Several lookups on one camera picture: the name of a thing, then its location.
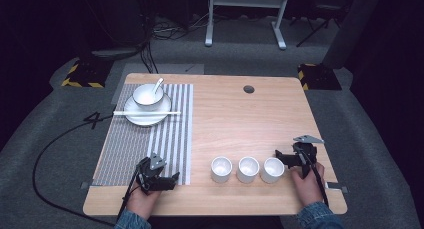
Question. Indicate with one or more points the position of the black tape floor mark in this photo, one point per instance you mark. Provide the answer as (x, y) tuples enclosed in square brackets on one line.
[(93, 119)]

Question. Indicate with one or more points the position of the black tripod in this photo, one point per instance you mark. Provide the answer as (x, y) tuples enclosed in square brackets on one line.
[(316, 25)]

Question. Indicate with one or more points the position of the white plate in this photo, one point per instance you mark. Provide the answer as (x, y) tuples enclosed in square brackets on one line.
[(146, 118)]

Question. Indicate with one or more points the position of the white spoon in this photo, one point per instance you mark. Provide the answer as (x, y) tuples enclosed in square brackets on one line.
[(158, 84)]

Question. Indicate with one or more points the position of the white bowl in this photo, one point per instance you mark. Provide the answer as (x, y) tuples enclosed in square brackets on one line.
[(146, 97)]

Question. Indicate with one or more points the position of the grey column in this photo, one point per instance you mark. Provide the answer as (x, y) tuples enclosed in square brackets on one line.
[(350, 29)]

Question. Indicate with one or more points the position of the person's left hand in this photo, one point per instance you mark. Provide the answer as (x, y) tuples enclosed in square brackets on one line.
[(141, 200)]

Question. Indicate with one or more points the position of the white cup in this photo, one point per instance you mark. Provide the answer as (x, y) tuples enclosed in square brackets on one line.
[(221, 169), (248, 169), (272, 170)]

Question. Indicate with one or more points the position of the grey striped placemat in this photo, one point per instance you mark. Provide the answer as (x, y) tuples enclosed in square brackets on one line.
[(130, 149)]

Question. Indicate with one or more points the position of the white chopstick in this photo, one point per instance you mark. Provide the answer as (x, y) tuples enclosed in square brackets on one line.
[(140, 112)]

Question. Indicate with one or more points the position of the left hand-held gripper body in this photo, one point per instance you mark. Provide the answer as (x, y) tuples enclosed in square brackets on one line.
[(150, 173)]

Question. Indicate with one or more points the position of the person's right hand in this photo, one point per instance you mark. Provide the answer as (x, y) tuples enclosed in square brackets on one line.
[(307, 187)]

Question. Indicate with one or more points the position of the yellow black striped base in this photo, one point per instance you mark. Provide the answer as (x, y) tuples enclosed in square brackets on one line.
[(87, 74), (318, 77)]

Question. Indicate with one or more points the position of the grey tape piece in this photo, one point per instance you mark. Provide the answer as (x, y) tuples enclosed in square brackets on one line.
[(337, 187), (85, 185)]

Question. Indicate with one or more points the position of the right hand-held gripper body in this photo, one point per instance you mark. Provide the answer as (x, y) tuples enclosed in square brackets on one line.
[(305, 153)]

